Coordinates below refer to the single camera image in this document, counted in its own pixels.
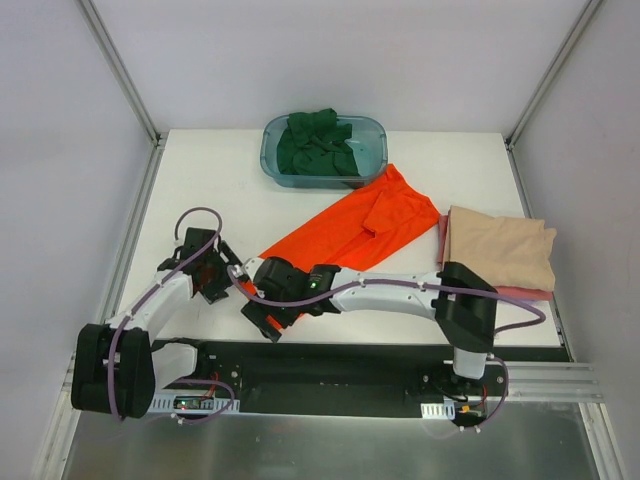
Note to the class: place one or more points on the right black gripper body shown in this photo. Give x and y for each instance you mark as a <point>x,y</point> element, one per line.
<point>261,314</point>

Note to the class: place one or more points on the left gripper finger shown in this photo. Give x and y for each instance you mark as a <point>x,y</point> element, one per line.
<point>228,257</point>
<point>215,296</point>

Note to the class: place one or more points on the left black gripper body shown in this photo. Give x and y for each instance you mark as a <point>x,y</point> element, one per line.
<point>215,279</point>

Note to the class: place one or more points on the orange t shirt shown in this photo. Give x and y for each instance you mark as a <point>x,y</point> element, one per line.
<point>363,228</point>

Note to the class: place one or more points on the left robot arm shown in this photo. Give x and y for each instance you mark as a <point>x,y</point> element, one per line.
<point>116,370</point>

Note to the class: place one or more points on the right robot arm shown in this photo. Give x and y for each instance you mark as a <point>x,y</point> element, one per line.
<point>460,302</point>

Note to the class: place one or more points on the dark green t shirt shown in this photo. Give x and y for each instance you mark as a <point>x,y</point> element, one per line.
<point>316,144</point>

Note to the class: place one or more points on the teal plastic bin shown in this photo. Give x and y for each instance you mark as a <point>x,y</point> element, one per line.
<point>369,144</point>

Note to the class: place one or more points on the beige folded t shirt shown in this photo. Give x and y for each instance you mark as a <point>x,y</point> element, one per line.
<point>509,252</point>

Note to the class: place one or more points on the pink folded t shirt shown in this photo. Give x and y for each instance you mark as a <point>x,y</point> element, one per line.
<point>512,292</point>

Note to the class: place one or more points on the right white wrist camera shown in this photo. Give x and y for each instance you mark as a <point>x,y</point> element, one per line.
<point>246,272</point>

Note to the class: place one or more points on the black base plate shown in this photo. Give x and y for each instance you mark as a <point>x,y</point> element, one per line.
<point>378,381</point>

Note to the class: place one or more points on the left white cable duct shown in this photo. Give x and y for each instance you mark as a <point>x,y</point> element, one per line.
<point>167,403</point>

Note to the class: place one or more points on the white cable duct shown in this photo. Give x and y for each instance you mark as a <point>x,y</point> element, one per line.
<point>438,411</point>
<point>167,403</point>

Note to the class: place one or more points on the right white cable duct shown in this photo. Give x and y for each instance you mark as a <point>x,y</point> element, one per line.
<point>438,411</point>

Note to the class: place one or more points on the left aluminium frame post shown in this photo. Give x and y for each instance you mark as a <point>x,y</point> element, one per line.
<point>114,61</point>

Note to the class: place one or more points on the aluminium frame post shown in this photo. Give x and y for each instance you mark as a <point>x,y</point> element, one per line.
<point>580,25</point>
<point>114,61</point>

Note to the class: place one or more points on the right aluminium frame post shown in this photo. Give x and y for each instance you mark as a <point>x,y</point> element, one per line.
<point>580,25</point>

